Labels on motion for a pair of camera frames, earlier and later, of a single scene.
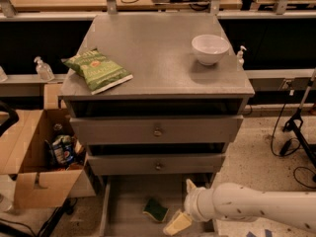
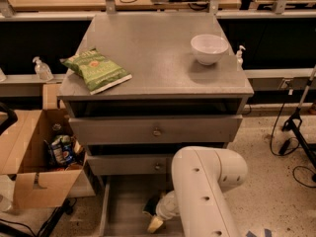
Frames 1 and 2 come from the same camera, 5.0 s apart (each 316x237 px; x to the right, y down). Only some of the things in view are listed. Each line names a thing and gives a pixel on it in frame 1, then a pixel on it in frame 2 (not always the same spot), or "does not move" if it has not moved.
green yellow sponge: (155, 209) does not move
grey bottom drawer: (123, 197) does not move
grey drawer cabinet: (164, 126) does not move
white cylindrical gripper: (192, 202) to (163, 208)
